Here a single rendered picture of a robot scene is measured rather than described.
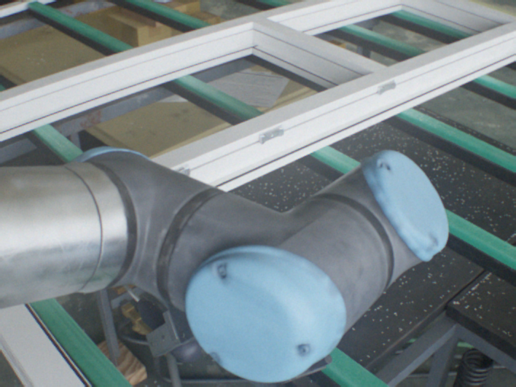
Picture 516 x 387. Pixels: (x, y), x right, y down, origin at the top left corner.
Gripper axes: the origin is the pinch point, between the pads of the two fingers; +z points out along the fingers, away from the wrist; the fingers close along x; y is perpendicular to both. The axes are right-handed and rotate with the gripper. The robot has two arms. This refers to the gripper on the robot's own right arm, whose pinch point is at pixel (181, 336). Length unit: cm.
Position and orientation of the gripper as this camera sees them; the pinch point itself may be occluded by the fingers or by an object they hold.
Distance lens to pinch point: 72.4
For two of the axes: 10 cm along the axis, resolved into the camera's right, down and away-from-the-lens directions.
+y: -3.5, -8.9, 3.0
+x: -7.1, 0.4, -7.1
